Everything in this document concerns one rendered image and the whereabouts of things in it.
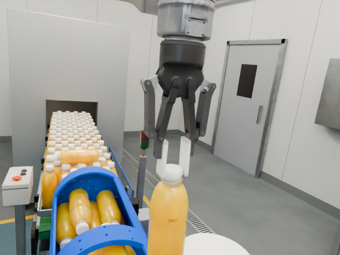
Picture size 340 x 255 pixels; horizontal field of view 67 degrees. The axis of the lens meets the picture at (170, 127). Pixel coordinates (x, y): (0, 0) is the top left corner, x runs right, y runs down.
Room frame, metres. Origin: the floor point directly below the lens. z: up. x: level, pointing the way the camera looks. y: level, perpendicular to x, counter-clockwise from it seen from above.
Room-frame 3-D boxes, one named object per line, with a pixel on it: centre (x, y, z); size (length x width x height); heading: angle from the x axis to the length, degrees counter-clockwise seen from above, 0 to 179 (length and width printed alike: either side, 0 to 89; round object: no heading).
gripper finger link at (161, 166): (0.43, 0.01, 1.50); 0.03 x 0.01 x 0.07; 23
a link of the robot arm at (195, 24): (0.44, -0.01, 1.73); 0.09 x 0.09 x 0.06
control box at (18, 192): (1.08, 0.67, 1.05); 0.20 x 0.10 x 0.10; 24
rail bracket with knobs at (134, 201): (1.13, 0.16, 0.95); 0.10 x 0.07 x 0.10; 114
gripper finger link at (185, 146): (0.45, -0.03, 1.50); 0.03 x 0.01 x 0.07; 23
